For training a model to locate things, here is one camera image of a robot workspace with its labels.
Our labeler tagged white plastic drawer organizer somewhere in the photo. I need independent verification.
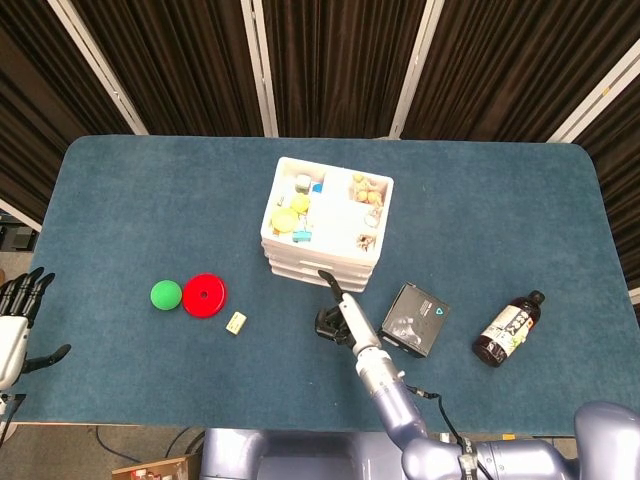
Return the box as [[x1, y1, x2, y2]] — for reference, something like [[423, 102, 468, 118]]
[[259, 156, 395, 295]]

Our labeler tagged blue-grey robot torso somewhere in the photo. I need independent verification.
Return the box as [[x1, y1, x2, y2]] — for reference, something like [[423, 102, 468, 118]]
[[199, 428, 416, 480]]

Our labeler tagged green foam ball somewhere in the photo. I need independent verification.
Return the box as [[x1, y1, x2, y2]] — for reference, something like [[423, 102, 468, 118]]
[[149, 279, 182, 312]]

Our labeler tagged brown cardboard box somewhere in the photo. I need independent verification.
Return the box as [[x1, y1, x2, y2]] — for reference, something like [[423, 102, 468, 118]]
[[111, 453, 199, 480]]

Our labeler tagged yellow round lid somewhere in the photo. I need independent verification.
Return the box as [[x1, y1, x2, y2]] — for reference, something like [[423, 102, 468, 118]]
[[270, 207, 301, 235]]

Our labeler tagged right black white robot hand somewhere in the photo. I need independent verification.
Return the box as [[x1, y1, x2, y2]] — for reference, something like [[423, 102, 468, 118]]
[[314, 269, 385, 357]]

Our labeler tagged dark labelled sauce bottle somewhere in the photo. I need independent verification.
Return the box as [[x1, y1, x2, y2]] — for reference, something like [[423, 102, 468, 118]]
[[473, 289, 546, 370]]

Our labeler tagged red plastic disc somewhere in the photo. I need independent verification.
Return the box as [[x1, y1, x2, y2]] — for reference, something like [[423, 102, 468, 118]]
[[182, 272, 228, 319]]

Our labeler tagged dark pleated curtain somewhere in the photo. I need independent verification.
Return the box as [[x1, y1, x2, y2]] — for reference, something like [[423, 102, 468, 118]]
[[0, 0, 640, 291]]

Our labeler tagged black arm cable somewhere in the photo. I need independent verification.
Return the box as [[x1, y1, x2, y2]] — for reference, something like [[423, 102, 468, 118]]
[[399, 372, 467, 446]]

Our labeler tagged white partition post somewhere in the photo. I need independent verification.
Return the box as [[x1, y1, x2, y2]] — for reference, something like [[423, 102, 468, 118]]
[[0, 197, 44, 232], [47, 0, 149, 135], [389, 0, 446, 140], [547, 37, 640, 144], [240, 0, 280, 138]]

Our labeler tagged black printed carton box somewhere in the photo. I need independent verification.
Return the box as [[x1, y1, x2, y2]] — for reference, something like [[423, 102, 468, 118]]
[[376, 282, 451, 359]]

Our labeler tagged blue felt table cover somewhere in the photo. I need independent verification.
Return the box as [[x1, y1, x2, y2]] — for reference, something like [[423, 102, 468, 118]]
[[12, 134, 640, 436]]

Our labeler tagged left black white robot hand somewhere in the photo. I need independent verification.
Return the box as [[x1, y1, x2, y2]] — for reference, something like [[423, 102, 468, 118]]
[[0, 267, 72, 391]]

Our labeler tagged beige plush toy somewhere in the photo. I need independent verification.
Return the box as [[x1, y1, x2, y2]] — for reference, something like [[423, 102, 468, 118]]
[[351, 172, 387, 205]]

